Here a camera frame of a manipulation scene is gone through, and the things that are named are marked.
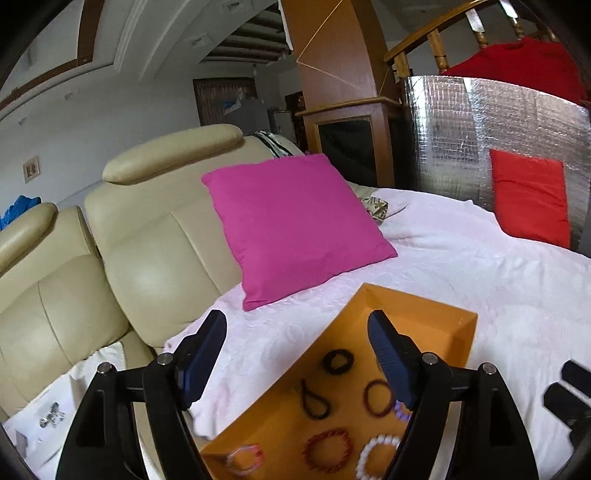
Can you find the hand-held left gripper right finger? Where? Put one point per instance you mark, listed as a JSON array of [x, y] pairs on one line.
[[392, 360]]

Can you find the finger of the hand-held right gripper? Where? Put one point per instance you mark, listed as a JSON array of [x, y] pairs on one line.
[[577, 374], [563, 404]]

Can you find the silver metal clips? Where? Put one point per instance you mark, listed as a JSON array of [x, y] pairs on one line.
[[51, 414]]

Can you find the blue cloth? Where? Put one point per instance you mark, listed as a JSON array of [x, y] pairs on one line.
[[18, 212]]

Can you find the patterned cloth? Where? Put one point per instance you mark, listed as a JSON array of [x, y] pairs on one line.
[[376, 207]]

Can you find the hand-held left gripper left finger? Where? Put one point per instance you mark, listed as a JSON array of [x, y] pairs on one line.
[[203, 364]]

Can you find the black white striped cloth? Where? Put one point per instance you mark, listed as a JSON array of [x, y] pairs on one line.
[[274, 145]]

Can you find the wall switch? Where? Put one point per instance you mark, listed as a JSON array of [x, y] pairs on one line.
[[31, 169]]

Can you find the magenta pillow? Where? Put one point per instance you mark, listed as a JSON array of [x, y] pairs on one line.
[[295, 221]]

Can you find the white refrigerator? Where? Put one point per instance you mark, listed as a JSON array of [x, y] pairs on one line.
[[282, 124]]

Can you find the red pillow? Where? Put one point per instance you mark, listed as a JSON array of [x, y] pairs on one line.
[[517, 64], [531, 198]]

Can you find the silver insulation sheet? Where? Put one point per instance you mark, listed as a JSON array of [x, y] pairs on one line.
[[443, 138]]

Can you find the orange tray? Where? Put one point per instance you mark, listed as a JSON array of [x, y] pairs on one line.
[[295, 369]]

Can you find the wooden railing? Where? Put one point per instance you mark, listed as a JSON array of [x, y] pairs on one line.
[[434, 34]]

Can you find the beige leather sofa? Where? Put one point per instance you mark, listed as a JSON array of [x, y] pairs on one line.
[[138, 230]]

